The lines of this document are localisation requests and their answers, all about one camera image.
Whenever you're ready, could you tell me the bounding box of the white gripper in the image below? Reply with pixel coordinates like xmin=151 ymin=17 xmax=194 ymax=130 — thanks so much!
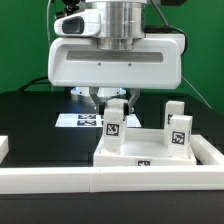
xmin=48 ymin=34 xmax=185 ymax=116

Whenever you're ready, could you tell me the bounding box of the white square table top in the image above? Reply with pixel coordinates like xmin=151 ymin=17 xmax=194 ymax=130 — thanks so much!
xmin=93 ymin=128 xmax=196 ymax=167

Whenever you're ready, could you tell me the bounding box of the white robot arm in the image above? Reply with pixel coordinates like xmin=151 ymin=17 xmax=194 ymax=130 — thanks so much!
xmin=48 ymin=0 xmax=187 ymax=114

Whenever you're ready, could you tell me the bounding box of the fiducial marker sheet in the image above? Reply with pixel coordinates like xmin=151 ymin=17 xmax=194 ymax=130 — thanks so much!
xmin=55 ymin=113 xmax=141 ymax=128

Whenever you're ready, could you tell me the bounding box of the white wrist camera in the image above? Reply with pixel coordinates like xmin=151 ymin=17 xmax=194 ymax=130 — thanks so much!
xmin=54 ymin=9 xmax=101 ymax=37

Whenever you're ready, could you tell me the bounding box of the black cable bundle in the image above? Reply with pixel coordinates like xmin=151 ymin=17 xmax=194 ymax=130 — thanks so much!
xmin=18 ymin=75 xmax=51 ymax=92

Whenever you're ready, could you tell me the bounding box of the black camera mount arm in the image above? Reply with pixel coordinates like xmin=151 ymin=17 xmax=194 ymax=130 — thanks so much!
xmin=55 ymin=0 xmax=86 ymax=19

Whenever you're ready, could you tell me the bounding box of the white right fence wall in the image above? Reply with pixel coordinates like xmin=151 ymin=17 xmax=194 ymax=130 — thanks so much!
xmin=190 ymin=135 xmax=224 ymax=165

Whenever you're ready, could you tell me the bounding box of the white fence wall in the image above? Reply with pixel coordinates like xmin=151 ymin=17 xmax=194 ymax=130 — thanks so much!
xmin=0 ymin=165 xmax=224 ymax=194
xmin=190 ymin=135 xmax=224 ymax=165
xmin=0 ymin=136 xmax=9 ymax=164

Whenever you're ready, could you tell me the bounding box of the white hanging cable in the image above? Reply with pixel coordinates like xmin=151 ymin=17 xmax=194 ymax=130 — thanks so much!
xmin=46 ymin=0 xmax=56 ymax=48

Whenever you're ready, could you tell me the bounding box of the white front fence wall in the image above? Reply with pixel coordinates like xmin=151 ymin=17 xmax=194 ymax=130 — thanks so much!
xmin=0 ymin=165 xmax=224 ymax=194

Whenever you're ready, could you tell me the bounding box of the white left fence wall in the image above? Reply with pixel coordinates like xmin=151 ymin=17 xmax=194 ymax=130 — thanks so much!
xmin=0 ymin=136 xmax=9 ymax=164

